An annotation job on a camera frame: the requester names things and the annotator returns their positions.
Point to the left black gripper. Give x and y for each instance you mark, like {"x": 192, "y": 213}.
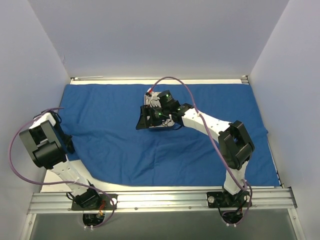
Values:
{"x": 67, "y": 141}

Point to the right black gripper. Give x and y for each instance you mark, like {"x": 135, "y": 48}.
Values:
{"x": 144, "y": 117}

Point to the blue surgical cloth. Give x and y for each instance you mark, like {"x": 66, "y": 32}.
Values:
{"x": 102, "y": 119}

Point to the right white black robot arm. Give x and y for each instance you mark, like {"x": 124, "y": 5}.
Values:
{"x": 232, "y": 138}

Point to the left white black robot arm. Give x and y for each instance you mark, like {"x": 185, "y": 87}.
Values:
{"x": 48, "y": 146}

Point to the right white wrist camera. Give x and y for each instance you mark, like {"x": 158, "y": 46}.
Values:
{"x": 153, "y": 97}

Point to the back aluminium rail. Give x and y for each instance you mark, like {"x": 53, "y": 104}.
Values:
{"x": 86, "y": 78}

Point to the front aluminium rail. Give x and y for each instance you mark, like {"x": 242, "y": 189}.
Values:
{"x": 161, "y": 201}

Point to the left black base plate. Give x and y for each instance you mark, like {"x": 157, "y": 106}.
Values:
{"x": 104, "y": 204}

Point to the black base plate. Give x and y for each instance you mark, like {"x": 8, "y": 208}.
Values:
{"x": 223, "y": 199}
{"x": 104, "y": 204}

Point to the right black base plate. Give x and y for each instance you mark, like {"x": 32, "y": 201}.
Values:
{"x": 223, "y": 199}

